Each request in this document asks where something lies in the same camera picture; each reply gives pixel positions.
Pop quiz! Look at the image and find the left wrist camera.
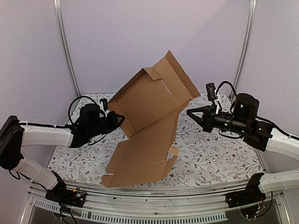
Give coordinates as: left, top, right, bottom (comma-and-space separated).
100, 98, 110, 117

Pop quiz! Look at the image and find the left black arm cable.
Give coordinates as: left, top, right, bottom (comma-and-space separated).
67, 95, 101, 126

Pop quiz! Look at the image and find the brown cardboard box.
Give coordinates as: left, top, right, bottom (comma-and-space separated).
101, 51, 200, 188

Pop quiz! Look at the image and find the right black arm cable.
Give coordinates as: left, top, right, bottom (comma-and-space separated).
215, 80, 238, 98

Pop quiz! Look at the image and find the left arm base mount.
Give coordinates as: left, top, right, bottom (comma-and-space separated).
45, 187, 87, 208

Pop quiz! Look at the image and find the aluminium frame post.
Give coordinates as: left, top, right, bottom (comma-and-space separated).
233, 0, 257, 91
53, 0, 81, 97

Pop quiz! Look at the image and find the front aluminium rail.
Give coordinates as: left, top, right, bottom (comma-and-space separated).
21, 181, 292, 224

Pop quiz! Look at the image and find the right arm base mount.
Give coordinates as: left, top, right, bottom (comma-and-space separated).
225, 189, 266, 219

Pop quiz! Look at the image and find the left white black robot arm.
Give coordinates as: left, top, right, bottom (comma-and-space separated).
0, 103, 125, 203

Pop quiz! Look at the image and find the right aluminium frame post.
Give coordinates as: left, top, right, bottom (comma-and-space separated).
233, 0, 257, 91

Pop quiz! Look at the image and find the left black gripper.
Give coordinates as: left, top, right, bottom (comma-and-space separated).
87, 111, 125, 139

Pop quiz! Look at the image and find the left aluminium frame post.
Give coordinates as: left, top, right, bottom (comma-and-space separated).
53, 0, 81, 97

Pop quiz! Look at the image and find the floral patterned table mat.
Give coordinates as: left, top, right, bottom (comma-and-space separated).
45, 92, 261, 189

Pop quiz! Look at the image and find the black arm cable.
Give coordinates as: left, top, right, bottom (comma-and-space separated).
215, 80, 238, 98
67, 95, 101, 126

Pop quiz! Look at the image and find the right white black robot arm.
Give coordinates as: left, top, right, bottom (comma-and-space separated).
186, 93, 299, 203

